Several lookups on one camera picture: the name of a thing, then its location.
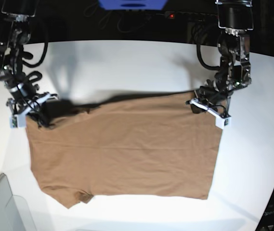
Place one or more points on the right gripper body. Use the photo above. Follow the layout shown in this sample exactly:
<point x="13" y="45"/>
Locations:
<point x="26" y="106"/>

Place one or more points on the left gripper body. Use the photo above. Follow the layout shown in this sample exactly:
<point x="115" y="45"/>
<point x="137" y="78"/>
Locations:
<point x="212" y="101"/>

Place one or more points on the brown t-shirt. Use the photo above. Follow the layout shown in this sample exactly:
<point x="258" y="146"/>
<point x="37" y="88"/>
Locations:
<point x="144" y="146"/>

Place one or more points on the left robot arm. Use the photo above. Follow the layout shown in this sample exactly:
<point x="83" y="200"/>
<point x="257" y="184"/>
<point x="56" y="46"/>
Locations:
<point x="235" y="19"/>

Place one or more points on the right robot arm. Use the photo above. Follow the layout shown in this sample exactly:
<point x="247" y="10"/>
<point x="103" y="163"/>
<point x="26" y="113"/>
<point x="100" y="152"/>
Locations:
<point x="14" y="34"/>

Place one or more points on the power strip with red light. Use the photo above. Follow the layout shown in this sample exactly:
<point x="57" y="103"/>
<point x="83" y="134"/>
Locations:
<point x="189" y="15"/>

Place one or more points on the grey box at table corner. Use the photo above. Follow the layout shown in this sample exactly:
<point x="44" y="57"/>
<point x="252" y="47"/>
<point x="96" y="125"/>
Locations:
<point x="14" y="210"/>

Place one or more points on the blue plastic bin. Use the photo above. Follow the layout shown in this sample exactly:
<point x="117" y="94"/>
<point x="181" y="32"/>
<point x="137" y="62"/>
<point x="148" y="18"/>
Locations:
<point x="132" y="4"/>

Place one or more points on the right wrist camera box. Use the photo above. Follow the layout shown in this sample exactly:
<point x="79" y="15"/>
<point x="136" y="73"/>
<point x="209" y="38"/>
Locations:
<point x="17" y="121"/>

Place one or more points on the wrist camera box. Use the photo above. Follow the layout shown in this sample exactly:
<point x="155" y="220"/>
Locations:
<point x="17" y="121"/>
<point x="222" y="122"/>

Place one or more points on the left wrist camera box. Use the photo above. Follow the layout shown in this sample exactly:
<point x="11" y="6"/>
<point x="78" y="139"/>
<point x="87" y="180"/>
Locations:
<point x="222" y="122"/>

